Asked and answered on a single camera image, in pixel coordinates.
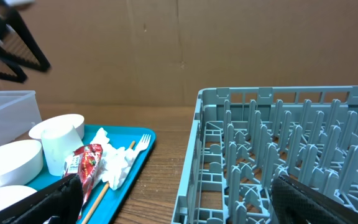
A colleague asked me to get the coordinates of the white bowl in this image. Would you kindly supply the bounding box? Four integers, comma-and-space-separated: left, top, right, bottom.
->
0, 140, 44, 187

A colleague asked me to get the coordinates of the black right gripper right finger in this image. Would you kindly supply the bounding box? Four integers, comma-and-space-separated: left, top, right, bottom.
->
271, 175, 358, 224

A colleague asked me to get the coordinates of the wooden chopstick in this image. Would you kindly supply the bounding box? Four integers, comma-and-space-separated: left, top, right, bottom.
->
81, 141, 137, 224

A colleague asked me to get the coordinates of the pink plate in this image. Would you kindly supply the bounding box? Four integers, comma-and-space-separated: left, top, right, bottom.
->
0, 185, 37, 211

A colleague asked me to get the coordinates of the teal plastic tray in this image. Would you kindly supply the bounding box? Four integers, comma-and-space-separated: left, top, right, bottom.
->
26, 124, 157, 224

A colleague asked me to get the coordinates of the white upturned cup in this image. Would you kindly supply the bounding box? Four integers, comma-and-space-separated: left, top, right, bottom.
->
41, 124, 83, 176

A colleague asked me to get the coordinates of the clear plastic bin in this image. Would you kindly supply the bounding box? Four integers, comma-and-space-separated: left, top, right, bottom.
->
0, 90, 42, 146

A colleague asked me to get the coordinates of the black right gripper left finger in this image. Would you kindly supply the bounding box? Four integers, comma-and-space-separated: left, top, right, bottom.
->
0, 174, 83, 224

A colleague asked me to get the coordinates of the red snack wrapper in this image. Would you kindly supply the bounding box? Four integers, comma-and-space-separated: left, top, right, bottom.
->
62, 144, 103, 206

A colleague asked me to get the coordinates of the crumpled white napkin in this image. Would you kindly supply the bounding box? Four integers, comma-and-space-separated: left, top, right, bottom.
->
91, 128, 139, 190

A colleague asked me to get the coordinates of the white plastic fork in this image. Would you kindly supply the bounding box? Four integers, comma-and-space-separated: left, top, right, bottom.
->
132, 134, 151, 154

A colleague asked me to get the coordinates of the grey dishwasher rack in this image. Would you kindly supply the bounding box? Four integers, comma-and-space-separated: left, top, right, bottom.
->
172, 86, 358, 223

